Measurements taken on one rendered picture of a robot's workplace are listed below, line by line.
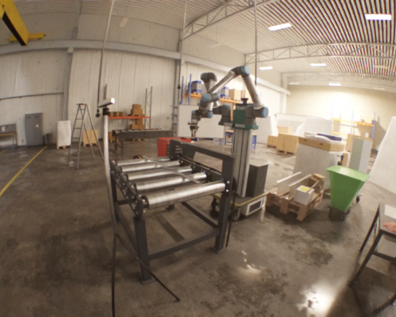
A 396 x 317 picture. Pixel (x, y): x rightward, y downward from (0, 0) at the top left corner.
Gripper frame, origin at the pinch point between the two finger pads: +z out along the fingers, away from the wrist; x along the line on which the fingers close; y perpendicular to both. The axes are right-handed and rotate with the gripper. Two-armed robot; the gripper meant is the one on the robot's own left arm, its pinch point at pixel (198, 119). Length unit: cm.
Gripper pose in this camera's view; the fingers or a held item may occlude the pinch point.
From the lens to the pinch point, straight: 202.2
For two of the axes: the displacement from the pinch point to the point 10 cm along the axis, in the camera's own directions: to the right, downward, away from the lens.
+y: -3.9, -8.2, 4.2
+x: -9.0, 2.3, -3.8
